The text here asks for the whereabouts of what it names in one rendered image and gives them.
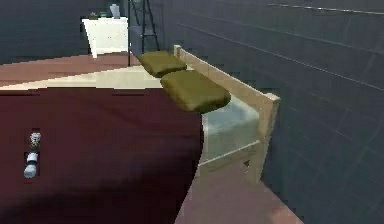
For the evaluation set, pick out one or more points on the wooden bed with maroon blanket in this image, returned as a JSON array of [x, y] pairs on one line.
[[100, 140]]

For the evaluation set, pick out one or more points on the black metal shelf frame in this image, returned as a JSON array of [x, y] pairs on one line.
[[145, 26]]

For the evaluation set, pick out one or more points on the white bedside table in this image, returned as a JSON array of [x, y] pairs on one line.
[[107, 35]]

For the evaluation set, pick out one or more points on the small green plant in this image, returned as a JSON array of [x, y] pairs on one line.
[[93, 15]]

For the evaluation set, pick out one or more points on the grey vase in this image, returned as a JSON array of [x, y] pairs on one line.
[[115, 11]]

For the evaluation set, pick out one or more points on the olive green pillow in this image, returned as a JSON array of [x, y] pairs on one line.
[[161, 62], [195, 90]]

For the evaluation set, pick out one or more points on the grey white spray bottle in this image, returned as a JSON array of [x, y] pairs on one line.
[[32, 156]]

